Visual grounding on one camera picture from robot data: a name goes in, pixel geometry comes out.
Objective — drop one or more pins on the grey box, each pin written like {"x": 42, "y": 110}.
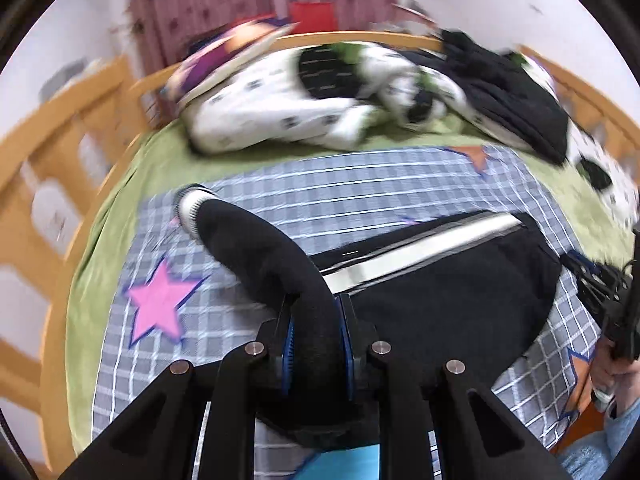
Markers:
{"x": 67, "y": 77}

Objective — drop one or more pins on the person's right forearm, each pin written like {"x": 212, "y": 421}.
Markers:
{"x": 600, "y": 445}

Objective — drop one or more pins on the black jacket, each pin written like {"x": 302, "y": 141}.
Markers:
{"x": 510, "y": 105}

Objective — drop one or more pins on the person's right hand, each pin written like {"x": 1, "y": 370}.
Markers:
{"x": 607, "y": 370}

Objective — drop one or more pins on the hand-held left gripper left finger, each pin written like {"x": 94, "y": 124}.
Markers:
{"x": 289, "y": 345}

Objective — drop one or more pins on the green bed sheet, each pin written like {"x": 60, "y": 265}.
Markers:
{"x": 150, "y": 160}

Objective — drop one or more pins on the white floral quilt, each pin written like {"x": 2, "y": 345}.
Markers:
{"x": 260, "y": 105}

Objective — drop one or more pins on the grey checked star blanket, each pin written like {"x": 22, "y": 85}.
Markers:
{"x": 350, "y": 185}

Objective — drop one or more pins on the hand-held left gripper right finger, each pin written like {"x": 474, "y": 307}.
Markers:
{"x": 347, "y": 345}

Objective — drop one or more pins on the red chair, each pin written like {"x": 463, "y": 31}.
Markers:
{"x": 312, "y": 16}

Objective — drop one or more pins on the wooden bed frame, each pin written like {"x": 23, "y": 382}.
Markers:
{"x": 30, "y": 135}

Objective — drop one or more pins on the pink paper bag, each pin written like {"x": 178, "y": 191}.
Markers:
{"x": 415, "y": 10}

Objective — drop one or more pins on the black pants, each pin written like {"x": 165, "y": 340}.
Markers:
{"x": 450, "y": 310}

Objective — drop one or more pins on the white power strip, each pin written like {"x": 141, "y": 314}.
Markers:
{"x": 50, "y": 210}

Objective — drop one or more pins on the white floral pillow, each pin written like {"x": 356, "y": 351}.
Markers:
{"x": 615, "y": 185}

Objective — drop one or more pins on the patchwork pillow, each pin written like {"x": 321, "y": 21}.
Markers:
{"x": 225, "y": 47}

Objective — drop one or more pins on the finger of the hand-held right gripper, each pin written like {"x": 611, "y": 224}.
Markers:
{"x": 582, "y": 280}
{"x": 607, "y": 276}

